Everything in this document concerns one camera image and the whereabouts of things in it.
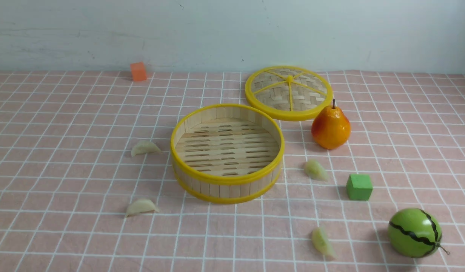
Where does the green dumpling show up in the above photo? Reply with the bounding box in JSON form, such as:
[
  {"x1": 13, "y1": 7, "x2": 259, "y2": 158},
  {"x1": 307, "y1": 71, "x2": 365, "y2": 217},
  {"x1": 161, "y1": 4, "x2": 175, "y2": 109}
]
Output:
[
  {"x1": 311, "y1": 227, "x2": 337, "y2": 259},
  {"x1": 303, "y1": 159, "x2": 329, "y2": 182}
]

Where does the white dumpling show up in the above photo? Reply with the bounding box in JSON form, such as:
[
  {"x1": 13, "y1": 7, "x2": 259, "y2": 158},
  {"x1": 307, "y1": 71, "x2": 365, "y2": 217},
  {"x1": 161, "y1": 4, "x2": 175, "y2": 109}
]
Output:
[
  {"x1": 125, "y1": 198, "x2": 160, "y2": 218},
  {"x1": 131, "y1": 141, "x2": 161, "y2": 157}
]

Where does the bamboo steamer tray yellow rim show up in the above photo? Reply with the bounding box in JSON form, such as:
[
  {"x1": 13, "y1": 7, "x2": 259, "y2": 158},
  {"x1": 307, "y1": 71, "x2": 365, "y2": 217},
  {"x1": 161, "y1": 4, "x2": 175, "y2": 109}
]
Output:
[{"x1": 170, "y1": 104, "x2": 285, "y2": 204}]

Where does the woven steamer lid yellow rim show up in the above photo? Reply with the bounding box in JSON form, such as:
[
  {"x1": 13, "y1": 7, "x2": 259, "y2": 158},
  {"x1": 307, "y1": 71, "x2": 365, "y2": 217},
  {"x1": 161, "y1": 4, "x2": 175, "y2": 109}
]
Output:
[{"x1": 245, "y1": 66, "x2": 334, "y2": 122}]

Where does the orange yellow toy pear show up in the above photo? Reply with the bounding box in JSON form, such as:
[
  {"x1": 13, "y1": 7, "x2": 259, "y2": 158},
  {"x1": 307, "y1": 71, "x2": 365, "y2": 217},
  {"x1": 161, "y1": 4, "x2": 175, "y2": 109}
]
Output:
[{"x1": 311, "y1": 99, "x2": 351, "y2": 150}]

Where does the orange foam cube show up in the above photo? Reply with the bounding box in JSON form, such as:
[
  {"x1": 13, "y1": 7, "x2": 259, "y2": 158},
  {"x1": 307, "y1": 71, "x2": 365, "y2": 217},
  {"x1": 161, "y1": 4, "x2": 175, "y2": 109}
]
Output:
[{"x1": 129, "y1": 62, "x2": 148, "y2": 82}]

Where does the green foam cube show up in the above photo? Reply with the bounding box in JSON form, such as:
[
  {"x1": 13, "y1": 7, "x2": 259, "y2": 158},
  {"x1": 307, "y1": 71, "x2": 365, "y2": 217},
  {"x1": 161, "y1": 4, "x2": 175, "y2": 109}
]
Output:
[{"x1": 346, "y1": 173, "x2": 373, "y2": 201}]

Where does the pink checkered tablecloth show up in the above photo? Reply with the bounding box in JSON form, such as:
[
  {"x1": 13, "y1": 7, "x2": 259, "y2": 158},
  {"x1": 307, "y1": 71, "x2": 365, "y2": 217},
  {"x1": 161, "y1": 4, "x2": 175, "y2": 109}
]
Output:
[{"x1": 0, "y1": 70, "x2": 465, "y2": 272}]

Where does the green toy watermelon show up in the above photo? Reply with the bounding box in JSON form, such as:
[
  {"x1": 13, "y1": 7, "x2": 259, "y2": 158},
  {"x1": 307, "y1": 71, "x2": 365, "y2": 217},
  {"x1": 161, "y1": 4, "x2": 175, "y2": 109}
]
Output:
[{"x1": 387, "y1": 208, "x2": 450, "y2": 258}]

